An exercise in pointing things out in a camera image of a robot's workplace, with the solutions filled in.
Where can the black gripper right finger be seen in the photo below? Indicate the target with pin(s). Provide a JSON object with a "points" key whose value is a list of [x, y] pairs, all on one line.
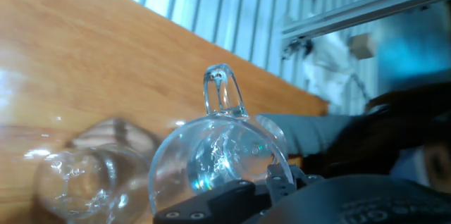
{"points": [[280, 181]]}

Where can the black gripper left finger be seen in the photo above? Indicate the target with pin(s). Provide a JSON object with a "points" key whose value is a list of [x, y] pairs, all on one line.
{"points": [[218, 203]]}

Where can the small clear glass cup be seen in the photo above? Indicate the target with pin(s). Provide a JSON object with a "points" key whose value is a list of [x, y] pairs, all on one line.
{"points": [[81, 185]]}

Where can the forearm in grey sleeve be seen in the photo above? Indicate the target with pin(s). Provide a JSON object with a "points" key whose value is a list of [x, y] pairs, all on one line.
{"points": [[310, 132]]}

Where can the person hand with grey sleeve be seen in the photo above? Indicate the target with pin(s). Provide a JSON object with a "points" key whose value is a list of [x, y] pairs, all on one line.
{"points": [[120, 132]]}

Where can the person head dark hair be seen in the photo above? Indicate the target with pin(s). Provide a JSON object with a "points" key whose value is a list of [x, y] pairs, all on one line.
{"points": [[380, 136]]}

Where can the crumpled white tissue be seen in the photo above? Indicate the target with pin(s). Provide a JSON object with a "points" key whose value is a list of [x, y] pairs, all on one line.
{"points": [[331, 72]]}

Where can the small wooden block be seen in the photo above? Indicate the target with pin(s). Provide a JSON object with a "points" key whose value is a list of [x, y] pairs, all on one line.
{"points": [[361, 46]]}

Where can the glossy wooden board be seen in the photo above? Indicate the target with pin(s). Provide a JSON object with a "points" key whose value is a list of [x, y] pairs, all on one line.
{"points": [[123, 58]]}

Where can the frame post with metal foot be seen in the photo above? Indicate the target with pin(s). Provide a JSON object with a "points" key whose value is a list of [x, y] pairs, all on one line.
{"points": [[370, 9]]}

